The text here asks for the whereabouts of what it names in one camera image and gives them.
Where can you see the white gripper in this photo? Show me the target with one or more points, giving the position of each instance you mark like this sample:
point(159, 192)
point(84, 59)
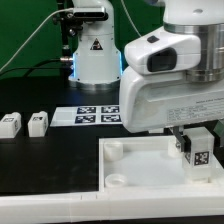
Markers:
point(168, 100)

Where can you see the white square table top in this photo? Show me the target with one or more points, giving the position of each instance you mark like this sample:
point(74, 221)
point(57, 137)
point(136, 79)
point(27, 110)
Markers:
point(150, 163)

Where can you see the sheet with four tags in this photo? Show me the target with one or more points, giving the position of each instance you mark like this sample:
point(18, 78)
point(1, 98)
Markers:
point(86, 116)

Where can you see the white L-shaped obstacle fence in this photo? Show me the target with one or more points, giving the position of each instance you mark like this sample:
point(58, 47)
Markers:
point(114, 204)

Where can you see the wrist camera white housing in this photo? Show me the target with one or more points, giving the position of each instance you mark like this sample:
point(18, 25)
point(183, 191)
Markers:
point(161, 51)

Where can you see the black camera stand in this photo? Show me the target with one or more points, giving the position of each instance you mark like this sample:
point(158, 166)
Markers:
point(70, 26)

